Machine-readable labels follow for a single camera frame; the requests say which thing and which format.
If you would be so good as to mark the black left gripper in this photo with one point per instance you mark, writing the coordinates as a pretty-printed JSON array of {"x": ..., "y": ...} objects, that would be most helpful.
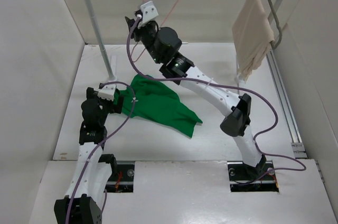
[{"x": 113, "y": 108}]

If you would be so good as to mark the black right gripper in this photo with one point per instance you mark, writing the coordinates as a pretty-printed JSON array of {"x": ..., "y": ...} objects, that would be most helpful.
[{"x": 136, "y": 31}]

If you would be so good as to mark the green t shirt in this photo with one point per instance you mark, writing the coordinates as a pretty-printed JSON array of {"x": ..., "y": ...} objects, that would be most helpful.
[{"x": 154, "y": 101}]

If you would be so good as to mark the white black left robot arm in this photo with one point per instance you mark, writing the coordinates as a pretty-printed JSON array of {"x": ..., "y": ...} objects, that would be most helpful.
[{"x": 85, "y": 199}]

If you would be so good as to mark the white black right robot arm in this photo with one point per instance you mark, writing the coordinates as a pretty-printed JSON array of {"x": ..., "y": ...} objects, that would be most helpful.
[{"x": 163, "y": 44}]

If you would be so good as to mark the grey hanger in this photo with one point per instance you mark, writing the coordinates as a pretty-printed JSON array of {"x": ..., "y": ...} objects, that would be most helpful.
[{"x": 270, "y": 10}]

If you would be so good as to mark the beige hanging cloth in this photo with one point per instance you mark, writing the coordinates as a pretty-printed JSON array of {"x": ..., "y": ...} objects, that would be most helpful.
[{"x": 252, "y": 37}]

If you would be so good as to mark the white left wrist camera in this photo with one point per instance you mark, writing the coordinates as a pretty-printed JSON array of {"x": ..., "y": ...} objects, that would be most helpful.
[{"x": 107, "y": 90}]

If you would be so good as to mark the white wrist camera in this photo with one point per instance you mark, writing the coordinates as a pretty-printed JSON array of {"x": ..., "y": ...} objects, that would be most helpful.
[
  {"x": 107, "y": 90},
  {"x": 149, "y": 13}
]

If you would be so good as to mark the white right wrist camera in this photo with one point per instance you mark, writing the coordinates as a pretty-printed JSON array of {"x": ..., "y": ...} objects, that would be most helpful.
[{"x": 149, "y": 13}]

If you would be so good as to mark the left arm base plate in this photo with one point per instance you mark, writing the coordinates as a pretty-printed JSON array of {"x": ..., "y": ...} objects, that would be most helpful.
[{"x": 122, "y": 180}]

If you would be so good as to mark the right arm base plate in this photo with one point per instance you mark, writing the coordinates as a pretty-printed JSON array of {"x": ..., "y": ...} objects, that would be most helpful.
[{"x": 243, "y": 179}]

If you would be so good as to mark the aluminium rail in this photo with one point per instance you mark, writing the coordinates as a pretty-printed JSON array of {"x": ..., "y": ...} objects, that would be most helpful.
[{"x": 296, "y": 139}]

